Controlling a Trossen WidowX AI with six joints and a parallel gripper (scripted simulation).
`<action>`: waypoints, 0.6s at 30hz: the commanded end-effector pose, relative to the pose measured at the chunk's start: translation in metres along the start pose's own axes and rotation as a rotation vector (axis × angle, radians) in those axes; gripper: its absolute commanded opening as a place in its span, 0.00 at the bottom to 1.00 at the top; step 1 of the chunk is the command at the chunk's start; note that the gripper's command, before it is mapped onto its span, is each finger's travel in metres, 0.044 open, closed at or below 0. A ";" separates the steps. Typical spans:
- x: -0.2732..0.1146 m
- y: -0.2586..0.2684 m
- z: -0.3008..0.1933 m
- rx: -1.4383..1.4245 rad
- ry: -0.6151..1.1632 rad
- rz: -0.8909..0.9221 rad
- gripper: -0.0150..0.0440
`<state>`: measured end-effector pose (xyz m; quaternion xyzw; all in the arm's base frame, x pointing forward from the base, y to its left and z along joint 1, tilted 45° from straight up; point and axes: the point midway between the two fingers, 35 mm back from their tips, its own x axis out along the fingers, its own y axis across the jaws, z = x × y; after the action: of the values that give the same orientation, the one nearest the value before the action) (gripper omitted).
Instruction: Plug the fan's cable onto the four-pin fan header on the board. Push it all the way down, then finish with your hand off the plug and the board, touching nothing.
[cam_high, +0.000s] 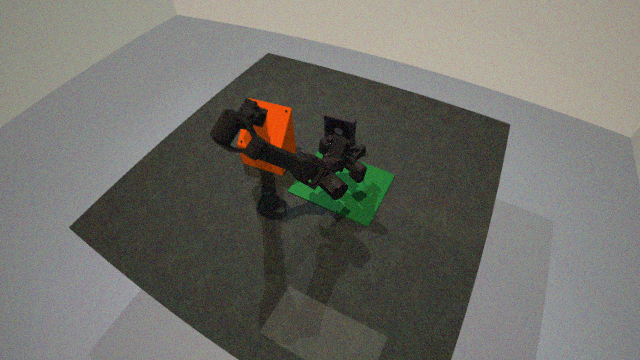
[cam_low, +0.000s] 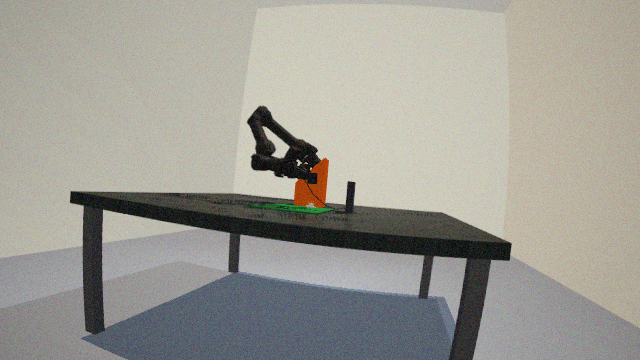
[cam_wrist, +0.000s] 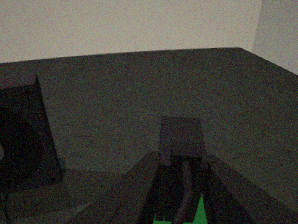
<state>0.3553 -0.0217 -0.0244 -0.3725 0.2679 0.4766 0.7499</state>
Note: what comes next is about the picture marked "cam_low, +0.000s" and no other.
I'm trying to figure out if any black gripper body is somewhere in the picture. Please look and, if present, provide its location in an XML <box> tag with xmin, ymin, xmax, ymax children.
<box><xmin>274</xmin><ymin>158</ymin><xmax>311</xmax><ymax>178</ymax></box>

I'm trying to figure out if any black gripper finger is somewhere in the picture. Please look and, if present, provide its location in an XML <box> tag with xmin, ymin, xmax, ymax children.
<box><xmin>287</xmin><ymin>162</ymin><xmax>310</xmax><ymax>179</ymax></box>
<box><xmin>297</xmin><ymin>164</ymin><xmax>308</xmax><ymax>179</ymax></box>

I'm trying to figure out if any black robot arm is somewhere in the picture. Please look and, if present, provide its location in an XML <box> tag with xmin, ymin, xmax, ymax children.
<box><xmin>247</xmin><ymin>105</ymin><xmax>321</xmax><ymax>172</ymax></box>

